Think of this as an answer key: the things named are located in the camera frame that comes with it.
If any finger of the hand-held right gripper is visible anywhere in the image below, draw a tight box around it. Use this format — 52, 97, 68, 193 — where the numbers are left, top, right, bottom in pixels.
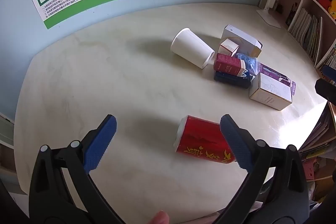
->
315, 78, 336, 103
322, 65, 336, 79

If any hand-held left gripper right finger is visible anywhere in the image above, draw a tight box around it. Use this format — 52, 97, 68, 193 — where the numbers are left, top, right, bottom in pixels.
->
210, 114, 310, 224

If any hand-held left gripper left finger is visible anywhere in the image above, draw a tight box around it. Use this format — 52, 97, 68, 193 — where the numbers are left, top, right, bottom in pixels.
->
28, 114, 126, 224

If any red drink can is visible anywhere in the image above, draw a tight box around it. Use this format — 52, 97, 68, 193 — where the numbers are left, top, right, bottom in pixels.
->
173, 115, 237, 165

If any purple blister package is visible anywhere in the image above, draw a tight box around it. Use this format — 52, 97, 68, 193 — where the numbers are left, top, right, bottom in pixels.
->
259, 63, 297, 97

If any white and brown box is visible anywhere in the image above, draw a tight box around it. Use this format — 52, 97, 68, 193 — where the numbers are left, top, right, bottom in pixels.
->
249, 72, 293, 111

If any dark blue box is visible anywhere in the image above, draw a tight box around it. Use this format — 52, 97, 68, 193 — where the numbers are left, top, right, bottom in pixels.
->
213, 70, 252, 89

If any dark red carton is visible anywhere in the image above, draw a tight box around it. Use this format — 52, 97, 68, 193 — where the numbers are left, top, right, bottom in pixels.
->
213, 53, 247, 77

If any blue item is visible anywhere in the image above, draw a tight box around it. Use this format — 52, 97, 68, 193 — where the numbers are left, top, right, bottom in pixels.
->
235, 53, 263, 78

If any large white box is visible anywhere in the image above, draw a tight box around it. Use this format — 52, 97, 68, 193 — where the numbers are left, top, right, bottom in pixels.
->
220, 24, 263, 59

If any small pink and white box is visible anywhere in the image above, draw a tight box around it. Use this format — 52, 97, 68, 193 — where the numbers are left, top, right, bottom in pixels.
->
217, 38, 240, 57

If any white paper cup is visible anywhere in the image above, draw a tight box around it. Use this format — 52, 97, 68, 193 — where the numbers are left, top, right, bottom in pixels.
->
170, 28, 216, 69

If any slanted stack of books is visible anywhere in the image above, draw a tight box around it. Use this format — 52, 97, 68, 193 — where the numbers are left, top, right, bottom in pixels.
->
299, 109, 332, 159

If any row of thin books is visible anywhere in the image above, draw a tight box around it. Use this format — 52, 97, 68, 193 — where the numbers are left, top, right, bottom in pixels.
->
287, 7, 323, 64

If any yellow and red toy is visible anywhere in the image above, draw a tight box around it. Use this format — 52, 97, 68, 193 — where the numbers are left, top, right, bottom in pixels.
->
315, 0, 336, 20

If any pink perforated box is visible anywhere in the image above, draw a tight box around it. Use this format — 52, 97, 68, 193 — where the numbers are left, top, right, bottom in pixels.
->
302, 158, 316, 182

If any person's bare foot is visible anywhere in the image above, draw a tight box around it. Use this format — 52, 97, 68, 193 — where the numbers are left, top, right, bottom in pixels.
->
146, 211, 170, 224

